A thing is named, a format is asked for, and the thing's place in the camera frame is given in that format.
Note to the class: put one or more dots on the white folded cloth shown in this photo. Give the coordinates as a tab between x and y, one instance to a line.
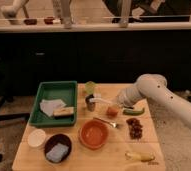
48	106

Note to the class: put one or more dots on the green plastic cup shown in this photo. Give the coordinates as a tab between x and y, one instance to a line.
90	87

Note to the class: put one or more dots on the green plastic tray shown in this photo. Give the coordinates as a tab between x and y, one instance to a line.
64	90

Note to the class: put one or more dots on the dark red bowl on shelf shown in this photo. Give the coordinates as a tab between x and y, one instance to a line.
30	21

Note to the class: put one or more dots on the dark brown bowl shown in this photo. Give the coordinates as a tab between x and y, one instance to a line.
54	140

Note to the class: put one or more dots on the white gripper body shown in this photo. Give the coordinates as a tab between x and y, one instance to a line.
118	101

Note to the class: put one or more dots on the small metal cup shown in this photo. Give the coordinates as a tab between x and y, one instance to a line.
90	105

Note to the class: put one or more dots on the blue sponge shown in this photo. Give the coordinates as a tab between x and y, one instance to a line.
57	153

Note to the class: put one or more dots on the bunch of dark grapes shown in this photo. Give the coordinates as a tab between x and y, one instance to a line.
135	128

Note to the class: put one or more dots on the yellow banana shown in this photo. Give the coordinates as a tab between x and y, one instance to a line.
140	157

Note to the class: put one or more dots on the orange fruit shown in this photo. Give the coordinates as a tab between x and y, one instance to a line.
112	112

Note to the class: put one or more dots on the tan sponge block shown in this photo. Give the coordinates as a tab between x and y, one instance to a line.
61	112

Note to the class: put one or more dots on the green pepper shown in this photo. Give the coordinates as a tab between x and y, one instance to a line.
133	112

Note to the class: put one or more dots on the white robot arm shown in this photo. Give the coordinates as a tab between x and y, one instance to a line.
154	86

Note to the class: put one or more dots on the brown bowl on shelf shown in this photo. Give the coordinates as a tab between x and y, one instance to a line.
49	20

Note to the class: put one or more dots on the white small bowl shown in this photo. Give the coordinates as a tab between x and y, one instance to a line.
37	138

